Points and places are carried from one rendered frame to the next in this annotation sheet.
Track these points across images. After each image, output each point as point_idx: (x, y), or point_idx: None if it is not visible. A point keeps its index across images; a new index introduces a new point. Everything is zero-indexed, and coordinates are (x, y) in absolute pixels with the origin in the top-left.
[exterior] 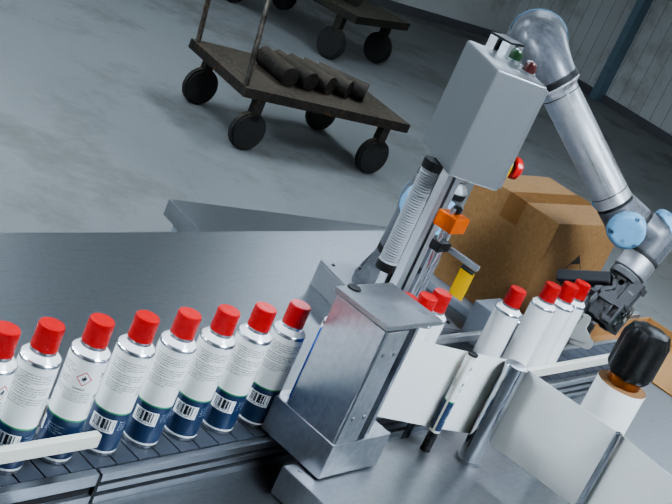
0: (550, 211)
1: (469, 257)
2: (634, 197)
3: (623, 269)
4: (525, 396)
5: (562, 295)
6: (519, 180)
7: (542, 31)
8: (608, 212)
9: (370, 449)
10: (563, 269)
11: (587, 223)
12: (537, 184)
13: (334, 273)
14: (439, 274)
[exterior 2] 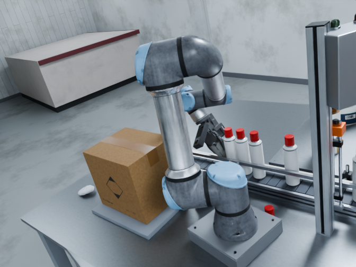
0: (155, 141)
1: (154, 196)
2: (189, 91)
3: (207, 116)
4: None
5: (244, 135)
6: (114, 156)
7: (204, 41)
8: (225, 94)
9: None
10: (199, 141)
11: (149, 132)
12: (108, 151)
13: (247, 249)
14: (150, 219)
